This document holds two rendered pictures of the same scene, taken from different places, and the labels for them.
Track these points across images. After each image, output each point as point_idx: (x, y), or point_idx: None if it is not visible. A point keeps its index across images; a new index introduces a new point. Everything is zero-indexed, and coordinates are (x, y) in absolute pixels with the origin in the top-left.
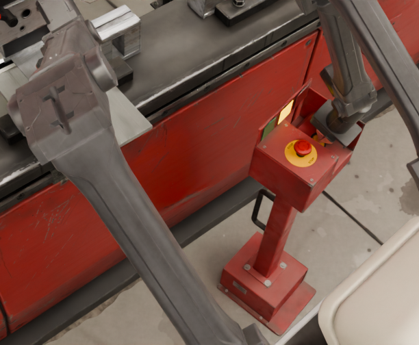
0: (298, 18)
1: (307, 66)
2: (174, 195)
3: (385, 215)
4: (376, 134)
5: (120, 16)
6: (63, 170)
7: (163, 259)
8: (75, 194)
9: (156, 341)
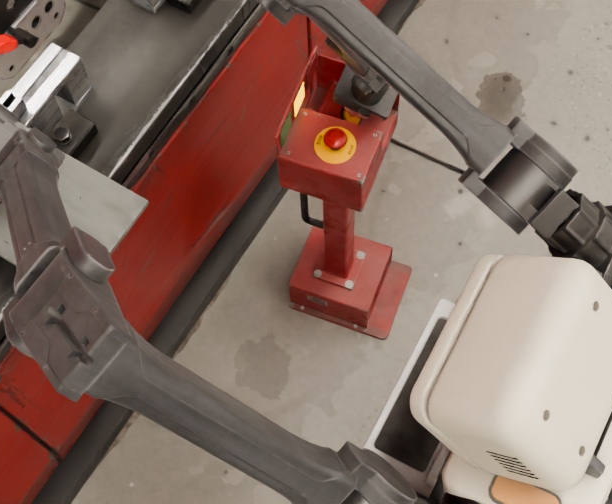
0: None
1: None
2: (198, 227)
3: None
4: (423, 32)
5: (52, 60)
6: (99, 396)
7: (232, 433)
8: None
9: (240, 401)
